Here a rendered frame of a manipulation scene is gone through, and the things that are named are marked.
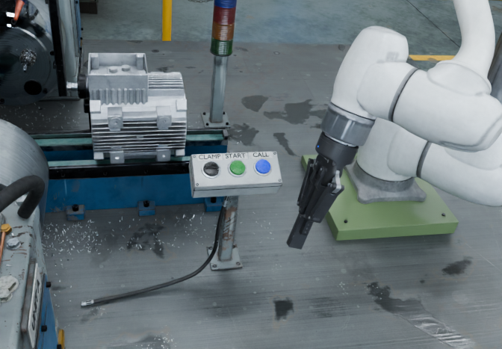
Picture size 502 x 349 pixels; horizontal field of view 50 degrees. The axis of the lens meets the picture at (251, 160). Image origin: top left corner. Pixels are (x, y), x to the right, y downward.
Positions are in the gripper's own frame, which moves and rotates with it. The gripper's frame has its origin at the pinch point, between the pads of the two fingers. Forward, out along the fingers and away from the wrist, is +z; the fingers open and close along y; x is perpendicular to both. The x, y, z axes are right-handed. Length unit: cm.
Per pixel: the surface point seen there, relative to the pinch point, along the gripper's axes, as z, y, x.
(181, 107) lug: -11.7, 23.6, 25.0
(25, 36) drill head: -11, 51, 59
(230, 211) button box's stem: 2.5, 7.6, 12.3
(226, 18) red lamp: -30, 55, 13
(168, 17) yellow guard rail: -3, 263, -6
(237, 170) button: -8.2, 3.0, 15.8
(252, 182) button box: -7.0, 1.7, 12.8
